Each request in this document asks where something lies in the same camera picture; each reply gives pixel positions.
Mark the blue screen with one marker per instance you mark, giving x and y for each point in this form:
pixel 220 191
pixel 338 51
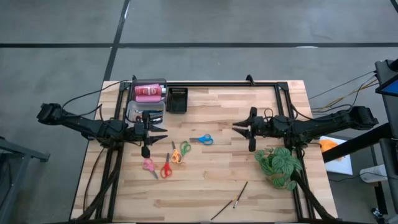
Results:
pixel 390 89

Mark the dark paintbrush orange ferrule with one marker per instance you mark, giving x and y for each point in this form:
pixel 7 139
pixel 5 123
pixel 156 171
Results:
pixel 222 210

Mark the black mesh basket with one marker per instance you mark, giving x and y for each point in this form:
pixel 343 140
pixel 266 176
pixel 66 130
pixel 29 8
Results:
pixel 177 101

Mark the white board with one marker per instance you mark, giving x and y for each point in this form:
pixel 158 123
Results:
pixel 340 165

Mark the grey metal post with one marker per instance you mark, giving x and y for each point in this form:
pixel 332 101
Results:
pixel 391 161

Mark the white power adapter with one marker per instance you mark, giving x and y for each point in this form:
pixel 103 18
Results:
pixel 373 174

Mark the grey metal stand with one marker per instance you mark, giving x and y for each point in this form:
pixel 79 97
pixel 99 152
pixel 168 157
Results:
pixel 18 149

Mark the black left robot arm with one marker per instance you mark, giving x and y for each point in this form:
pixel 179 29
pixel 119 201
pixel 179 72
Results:
pixel 90 126

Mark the clear plastic bin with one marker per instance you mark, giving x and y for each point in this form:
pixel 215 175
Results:
pixel 136 109

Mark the black frame clamp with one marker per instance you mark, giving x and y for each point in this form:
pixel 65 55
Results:
pixel 249 79
pixel 134 78

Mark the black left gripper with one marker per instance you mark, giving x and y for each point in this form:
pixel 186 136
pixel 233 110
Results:
pixel 138 133

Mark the black equipment cart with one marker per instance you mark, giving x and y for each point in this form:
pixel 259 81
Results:
pixel 388 74

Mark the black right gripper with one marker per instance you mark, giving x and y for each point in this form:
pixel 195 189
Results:
pixel 276 127

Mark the black diagonal beam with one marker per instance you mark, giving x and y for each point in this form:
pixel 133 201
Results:
pixel 357 143

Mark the black paintbrush silver ferrule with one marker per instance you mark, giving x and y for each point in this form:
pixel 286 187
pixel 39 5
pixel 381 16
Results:
pixel 157 118

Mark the orange object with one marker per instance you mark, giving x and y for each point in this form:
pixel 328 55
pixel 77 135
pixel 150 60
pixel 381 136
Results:
pixel 328 145

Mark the dark thin paintbrush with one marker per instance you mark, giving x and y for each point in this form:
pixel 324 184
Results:
pixel 240 195

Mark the black caster wheel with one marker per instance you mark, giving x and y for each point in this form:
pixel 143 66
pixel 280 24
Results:
pixel 377 214

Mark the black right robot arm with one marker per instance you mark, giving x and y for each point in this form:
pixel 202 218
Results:
pixel 326 124

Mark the smoky grey plastic bin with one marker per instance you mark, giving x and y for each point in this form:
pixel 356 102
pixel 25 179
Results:
pixel 148 81

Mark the green leafy plant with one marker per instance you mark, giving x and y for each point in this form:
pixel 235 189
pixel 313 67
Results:
pixel 280 161

